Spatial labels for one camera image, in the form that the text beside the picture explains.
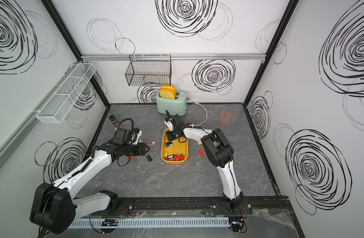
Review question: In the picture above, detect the yellow plastic storage box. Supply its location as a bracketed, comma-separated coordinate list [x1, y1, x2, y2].
[160, 129, 188, 165]

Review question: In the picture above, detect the black corner frame post right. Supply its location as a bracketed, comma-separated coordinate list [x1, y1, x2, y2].
[244, 0, 299, 107]

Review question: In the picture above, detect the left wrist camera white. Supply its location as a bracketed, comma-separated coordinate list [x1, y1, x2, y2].
[131, 128, 143, 145]

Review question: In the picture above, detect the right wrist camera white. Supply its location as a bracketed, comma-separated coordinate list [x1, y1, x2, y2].
[164, 118, 174, 131]

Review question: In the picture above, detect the orange toast slice back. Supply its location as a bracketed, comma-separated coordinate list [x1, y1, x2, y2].
[161, 84, 176, 90]

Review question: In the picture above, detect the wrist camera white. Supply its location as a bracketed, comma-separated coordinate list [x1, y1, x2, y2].
[131, 128, 143, 145]
[164, 118, 174, 131]

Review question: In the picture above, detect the spice bottle black cap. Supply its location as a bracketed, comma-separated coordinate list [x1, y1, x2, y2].
[109, 115, 119, 128]

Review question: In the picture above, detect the black wire wall basket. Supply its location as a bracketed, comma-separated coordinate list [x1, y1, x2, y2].
[125, 54, 172, 86]

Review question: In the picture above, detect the black corner frame post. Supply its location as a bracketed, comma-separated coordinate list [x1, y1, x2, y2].
[41, 0, 110, 108]
[244, 0, 299, 107]

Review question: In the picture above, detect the aluminium wall rail back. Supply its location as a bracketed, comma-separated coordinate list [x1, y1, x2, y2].
[81, 53, 266, 61]

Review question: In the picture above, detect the white toaster power cable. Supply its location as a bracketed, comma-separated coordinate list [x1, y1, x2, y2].
[184, 101, 209, 128]

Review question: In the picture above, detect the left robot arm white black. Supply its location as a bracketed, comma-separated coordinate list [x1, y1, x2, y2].
[30, 142, 150, 238]

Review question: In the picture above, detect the black corner frame post left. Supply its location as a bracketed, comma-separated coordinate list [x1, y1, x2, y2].
[41, 0, 110, 108]

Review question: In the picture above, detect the aluminium wall rail left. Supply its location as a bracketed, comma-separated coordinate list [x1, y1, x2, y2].
[0, 60, 82, 170]

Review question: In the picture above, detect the yellow toast slice front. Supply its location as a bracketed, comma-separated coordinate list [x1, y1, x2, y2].
[160, 88, 177, 100]

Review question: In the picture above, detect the white mesh wall shelf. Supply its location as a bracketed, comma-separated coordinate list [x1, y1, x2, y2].
[36, 62, 96, 124]

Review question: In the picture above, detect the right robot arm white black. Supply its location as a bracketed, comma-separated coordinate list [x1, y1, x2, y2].
[165, 112, 243, 213]

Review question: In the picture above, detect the white slotted cable duct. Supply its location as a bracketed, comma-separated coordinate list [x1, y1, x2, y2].
[69, 217, 230, 230]

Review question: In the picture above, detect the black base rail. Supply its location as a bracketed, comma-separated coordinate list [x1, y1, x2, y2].
[92, 196, 293, 217]

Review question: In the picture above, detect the mint green toaster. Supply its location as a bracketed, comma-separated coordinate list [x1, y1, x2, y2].
[156, 91, 187, 116]

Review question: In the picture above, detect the aluminium wall rail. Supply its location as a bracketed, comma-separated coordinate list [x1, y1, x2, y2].
[0, 60, 82, 170]
[81, 53, 266, 61]

